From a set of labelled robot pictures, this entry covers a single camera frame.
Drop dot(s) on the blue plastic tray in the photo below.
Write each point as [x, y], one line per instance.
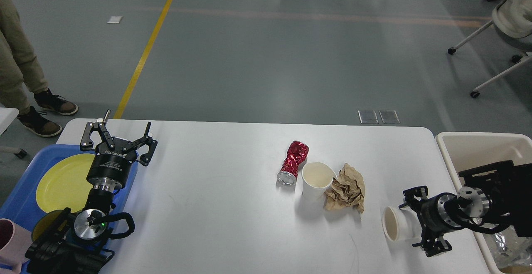
[21, 205]

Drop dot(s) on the person in khaki trousers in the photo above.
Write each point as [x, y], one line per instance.
[20, 69]

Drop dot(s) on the floor socket plate right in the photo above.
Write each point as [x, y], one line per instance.
[389, 117]

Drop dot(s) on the floor socket plate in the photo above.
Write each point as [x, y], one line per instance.
[368, 117]
[389, 117]

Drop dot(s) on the beige plastic bin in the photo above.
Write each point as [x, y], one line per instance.
[466, 150]

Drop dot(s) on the aluminium foil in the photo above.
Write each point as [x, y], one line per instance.
[508, 249]

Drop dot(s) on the floor socket plate left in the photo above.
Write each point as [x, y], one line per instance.
[368, 117]

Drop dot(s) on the white office chair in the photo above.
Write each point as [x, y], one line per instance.
[512, 20]

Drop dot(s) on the crushed red can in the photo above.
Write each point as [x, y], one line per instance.
[296, 154]

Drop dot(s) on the white floor marker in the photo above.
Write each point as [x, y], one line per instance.
[116, 19]

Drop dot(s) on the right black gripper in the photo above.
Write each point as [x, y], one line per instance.
[435, 220]

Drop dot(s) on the brown paper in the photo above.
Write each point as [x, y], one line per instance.
[347, 190]

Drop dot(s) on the white paper cup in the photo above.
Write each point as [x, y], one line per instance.
[401, 224]
[317, 178]

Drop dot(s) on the white side table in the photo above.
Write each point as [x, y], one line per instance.
[7, 116]

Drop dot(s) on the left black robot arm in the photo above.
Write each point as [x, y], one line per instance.
[68, 242]

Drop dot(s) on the yellow plate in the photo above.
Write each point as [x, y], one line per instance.
[65, 184]

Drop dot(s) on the pink mug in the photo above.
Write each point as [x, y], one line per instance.
[14, 243]

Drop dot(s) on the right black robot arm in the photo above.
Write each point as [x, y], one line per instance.
[494, 197]

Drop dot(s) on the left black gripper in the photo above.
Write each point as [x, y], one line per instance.
[112, 166]

